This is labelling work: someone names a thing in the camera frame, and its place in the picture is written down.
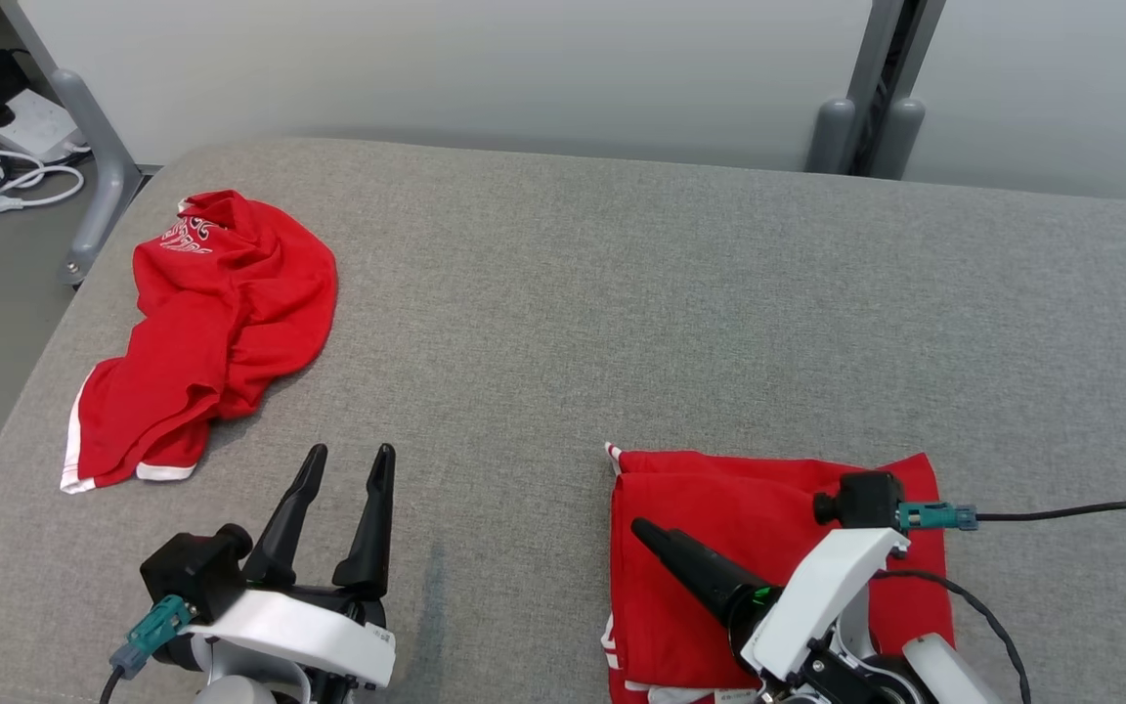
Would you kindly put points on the white power strip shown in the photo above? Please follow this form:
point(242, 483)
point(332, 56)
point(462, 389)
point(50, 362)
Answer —
point(30, 122)

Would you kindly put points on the red Bulls 23 jersey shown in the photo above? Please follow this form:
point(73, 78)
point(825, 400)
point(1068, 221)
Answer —
point(719, 499)

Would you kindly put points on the teal camera connector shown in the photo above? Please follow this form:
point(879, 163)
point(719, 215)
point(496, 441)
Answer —
point(154, 634)
point(936, 515)

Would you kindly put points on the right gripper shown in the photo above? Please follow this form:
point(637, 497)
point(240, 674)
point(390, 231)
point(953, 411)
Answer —
point(817, 606)

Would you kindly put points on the red shorts with white hem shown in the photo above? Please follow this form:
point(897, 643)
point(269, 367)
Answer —
point(221, 323)

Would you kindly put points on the teal right camera connector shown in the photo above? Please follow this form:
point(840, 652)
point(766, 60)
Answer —
point(936, 515)

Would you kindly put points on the grey tubular frame leg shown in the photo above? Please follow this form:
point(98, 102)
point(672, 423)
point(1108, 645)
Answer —
point(94, 147)

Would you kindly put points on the grey partition post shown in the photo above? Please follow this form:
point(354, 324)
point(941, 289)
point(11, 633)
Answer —
point(876, 88)

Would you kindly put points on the teal left camera connector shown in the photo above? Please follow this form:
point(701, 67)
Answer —
point(154, 634)

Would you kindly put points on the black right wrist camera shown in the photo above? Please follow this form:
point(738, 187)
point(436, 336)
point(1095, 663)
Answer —
point(861, 501)

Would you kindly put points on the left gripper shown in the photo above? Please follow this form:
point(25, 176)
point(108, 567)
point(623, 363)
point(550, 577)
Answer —
point(309, 636)

